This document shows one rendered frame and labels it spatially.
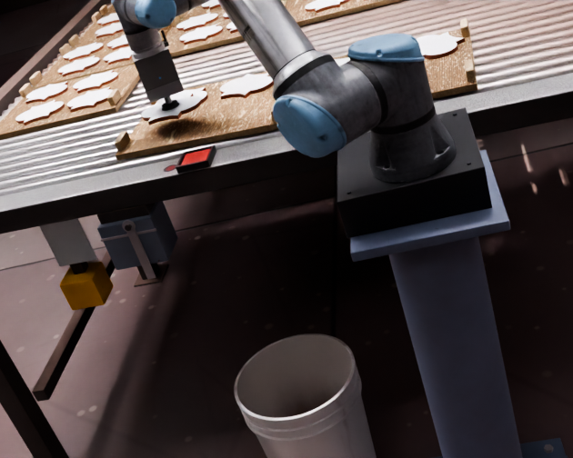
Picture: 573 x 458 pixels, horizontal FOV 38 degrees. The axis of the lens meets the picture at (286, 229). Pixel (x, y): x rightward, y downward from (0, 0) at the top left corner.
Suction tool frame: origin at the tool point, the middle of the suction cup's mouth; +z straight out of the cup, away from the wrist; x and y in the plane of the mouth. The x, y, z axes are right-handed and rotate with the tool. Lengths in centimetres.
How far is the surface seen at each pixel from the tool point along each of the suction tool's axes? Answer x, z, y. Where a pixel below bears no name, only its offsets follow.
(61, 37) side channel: -130, 2, 25
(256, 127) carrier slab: 18.0, 4.3, -15.7
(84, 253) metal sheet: 9.0, 22.1, 31.8
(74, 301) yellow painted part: 9, 33, 39
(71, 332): -42, 71, 54
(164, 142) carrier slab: 6.2, 4.1, 4.5
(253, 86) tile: -4.9, 3.1, -20.8
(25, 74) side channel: -96, 3, 39
